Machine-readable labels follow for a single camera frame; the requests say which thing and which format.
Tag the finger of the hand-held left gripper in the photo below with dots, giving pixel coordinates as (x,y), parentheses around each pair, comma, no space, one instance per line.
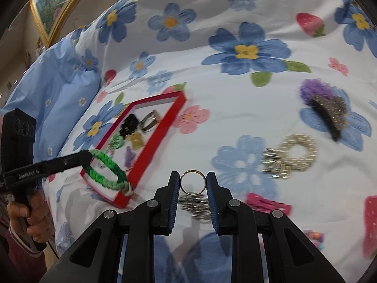
(64,162)

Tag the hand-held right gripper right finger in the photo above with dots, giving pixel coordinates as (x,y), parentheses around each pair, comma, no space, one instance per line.
(212,203)

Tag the yellow flower claw clip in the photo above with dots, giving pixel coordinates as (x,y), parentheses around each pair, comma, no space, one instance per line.
(135,141)

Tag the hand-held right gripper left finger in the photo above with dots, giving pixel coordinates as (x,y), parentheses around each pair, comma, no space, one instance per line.
(174,203)

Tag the light blue floral pillow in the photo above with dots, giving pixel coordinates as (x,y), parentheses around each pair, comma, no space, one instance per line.
(59,88)

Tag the red shallow cardboard box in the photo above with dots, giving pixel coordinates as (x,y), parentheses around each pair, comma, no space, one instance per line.
(153,141)

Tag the white blue floral bedsheet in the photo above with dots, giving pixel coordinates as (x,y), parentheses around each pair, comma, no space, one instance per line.
(206,109)

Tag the green fabric bow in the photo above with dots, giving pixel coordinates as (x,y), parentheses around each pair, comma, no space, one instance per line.
(117,141)

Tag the pink snap hair clip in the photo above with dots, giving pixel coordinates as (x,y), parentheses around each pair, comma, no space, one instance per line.
(265,202)

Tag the person's left hand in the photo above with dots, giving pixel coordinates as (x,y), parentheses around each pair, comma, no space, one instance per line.
(38,221)

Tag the black fabric scrunchie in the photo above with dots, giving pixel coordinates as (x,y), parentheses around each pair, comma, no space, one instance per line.
(129,122)

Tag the silver bow hair clip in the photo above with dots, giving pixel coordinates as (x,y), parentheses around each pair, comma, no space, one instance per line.
(277,168)

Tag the person's left forearm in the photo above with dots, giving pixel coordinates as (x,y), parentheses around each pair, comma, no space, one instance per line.
(20,256)

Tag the gold framed painting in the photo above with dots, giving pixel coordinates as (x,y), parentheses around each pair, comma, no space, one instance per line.
(50,6)

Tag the grey wrist watch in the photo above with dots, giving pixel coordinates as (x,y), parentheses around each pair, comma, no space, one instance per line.
(147,122)

